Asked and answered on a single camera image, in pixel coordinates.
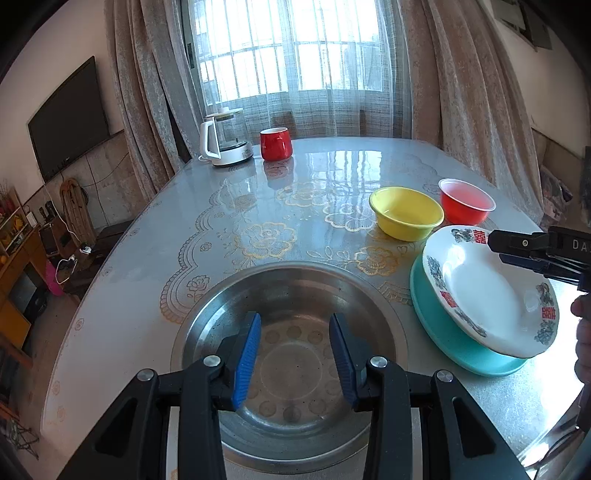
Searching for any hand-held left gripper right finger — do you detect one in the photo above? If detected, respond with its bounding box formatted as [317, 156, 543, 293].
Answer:
[329, 312, 522, 480]

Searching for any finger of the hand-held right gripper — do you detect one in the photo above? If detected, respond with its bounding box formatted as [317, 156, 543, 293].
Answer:
[498, 253, 583, 284]
[488, 230, 552, 254]

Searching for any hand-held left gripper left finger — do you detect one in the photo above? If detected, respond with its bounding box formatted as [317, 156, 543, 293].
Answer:
[58, 311, 262, 480]

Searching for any stainless steel bowl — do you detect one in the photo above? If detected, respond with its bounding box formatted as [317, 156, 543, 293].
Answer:
[170, 261, 411, 462]

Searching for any red plastic bowl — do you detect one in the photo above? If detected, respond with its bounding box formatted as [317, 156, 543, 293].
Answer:
[438, 178, 496, 227]

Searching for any large white plate dragon print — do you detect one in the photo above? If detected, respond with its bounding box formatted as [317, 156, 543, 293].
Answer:
[422, 224, 561, 359]

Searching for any yellow plastic bowl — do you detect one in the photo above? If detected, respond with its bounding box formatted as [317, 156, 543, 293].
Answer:
[368, 186, 445, 241]

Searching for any teal plastic plate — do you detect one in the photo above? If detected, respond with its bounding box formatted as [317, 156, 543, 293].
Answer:
[409, 254, 529, 378]

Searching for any person's right hand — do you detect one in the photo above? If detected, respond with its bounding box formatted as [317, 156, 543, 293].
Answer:
[571, 293, 591, 386]

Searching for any printed plastic bag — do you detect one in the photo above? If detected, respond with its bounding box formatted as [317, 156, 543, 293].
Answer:
[538, 164, 573, 222]

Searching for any beige patterned curtain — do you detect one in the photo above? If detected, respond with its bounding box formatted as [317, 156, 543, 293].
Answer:
[104, 0, 204, 204]
[397, 0, 546, 222]

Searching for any dark low cabinet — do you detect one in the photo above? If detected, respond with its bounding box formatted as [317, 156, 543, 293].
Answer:
[60, 220, 134, 296]

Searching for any pink bag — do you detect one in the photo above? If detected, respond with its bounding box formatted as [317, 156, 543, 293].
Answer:
[45, 261, 65, 296]

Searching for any red mug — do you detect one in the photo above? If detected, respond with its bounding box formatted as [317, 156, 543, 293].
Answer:
[259, 127, 293, 162]

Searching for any white sheer curtain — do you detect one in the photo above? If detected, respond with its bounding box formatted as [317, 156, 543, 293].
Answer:
[185, 0, 411, 141]

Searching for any small black appliance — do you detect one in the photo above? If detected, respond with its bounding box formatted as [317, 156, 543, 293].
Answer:
[39, 222, 63, 257]

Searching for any wooden shelf cabinet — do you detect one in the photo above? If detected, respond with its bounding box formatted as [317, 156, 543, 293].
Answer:
[0, 182, 49, 370]

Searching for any black flat television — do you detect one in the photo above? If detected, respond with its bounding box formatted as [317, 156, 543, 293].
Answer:
[28, 56, 112, 183]

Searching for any barred window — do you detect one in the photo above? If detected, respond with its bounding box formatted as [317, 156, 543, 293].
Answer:
[189, 0, 393, 100]

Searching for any grey wall panel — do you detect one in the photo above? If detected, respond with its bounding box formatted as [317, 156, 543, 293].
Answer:
[492, 0, 555, 51]

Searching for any glass kettle with white handle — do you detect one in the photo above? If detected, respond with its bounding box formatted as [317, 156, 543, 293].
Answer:
[199, 107, 254, 167]

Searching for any brown wooden frame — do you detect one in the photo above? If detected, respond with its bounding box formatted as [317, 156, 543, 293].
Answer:
[60, 178, 96, 245]

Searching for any black wire rack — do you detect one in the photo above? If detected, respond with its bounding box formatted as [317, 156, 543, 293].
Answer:
[7, 413, 40, 460]

